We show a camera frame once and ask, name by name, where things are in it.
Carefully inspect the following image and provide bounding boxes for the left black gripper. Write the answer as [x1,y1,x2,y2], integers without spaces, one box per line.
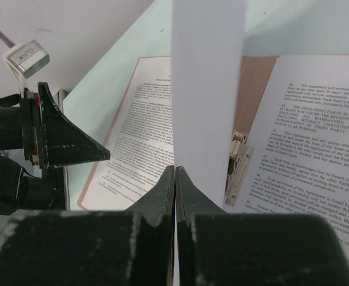
[0,82,110,215]

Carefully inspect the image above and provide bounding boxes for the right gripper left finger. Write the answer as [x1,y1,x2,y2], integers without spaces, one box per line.
[0,166,175,285]

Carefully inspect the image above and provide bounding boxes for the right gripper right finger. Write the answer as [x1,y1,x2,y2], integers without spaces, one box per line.
[174,167,349,285]

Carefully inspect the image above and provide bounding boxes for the printed paper sheet under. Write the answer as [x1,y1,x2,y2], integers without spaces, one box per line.
[77,57,174,210]

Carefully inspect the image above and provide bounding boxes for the metal folder clip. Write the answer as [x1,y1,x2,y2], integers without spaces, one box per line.
[225,130,254,206]

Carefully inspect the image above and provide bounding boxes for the printed paper sheet top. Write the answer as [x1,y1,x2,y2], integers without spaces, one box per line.
[224,55,349,262]

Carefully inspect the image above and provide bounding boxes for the printed paper sheet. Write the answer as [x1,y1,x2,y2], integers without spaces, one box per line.
[171,1,245,206]
[224,55,349,262]

